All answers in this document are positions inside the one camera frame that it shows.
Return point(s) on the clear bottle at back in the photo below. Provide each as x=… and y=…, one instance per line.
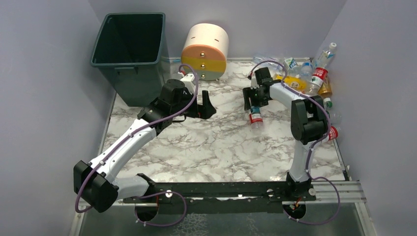
x=257, y=58

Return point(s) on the round pastel drawer cabinet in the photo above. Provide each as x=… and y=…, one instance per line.
x=206, y=50

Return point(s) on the yellow drink bottle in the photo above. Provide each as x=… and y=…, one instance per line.
x=296, y=83

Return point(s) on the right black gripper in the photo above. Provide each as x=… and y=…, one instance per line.
x=253, y=99

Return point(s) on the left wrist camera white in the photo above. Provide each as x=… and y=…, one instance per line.
x=189, y=81

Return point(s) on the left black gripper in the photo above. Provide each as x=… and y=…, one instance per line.
x=198, y=108

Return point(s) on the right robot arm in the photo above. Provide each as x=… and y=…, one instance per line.
x=308, y=124

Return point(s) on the red cap labelled bottle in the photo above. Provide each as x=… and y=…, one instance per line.
x=255, y=118

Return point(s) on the blue cap clear bottle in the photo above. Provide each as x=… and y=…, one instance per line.
x=305, y=71

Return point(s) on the aluminium frame rail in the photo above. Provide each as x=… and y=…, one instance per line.
x=325, y=192

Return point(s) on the dark green plastic bin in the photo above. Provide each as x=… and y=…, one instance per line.
x=131, y=52

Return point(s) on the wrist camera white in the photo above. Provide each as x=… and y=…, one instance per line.
x=254, y=84
x=189, y=81

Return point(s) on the green label water bottle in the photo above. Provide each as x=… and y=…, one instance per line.
x=328, y=104

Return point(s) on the amber tea bottle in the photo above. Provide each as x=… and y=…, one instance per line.
x=325, y=91

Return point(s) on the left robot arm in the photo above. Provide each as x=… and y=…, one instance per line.
x=97, y=183

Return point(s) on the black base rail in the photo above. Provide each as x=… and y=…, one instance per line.
x=220, y=197

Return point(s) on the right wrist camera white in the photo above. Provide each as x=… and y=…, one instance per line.
x=254, y=84

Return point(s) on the red label clear bottle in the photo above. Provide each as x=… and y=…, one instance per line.
x=317, y=79

